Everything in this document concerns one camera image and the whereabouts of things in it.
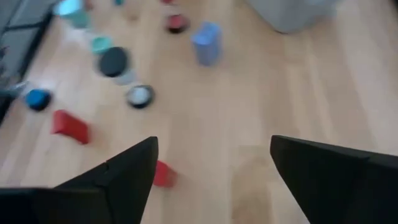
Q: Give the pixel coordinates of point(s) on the blue sand timer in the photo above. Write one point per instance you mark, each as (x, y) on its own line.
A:
(38, 99)

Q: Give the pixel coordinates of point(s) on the grey plastic storage bin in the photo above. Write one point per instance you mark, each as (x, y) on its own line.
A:
(289, 15)

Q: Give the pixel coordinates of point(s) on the lavender blue block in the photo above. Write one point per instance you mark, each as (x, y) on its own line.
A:
(207, 43)

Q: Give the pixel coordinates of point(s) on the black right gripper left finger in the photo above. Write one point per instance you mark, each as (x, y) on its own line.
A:
(93, 199)

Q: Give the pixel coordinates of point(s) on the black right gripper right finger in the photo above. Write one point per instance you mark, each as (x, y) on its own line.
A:
(342, 186)

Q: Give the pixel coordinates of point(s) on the black aluminium table frame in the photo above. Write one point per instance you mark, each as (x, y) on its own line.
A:
(38, 42)

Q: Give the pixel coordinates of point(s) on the white sand timer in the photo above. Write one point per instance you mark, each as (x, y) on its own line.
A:
(113, 61)

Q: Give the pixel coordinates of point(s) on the red sand timer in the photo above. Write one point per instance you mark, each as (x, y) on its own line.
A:
(177, 23)

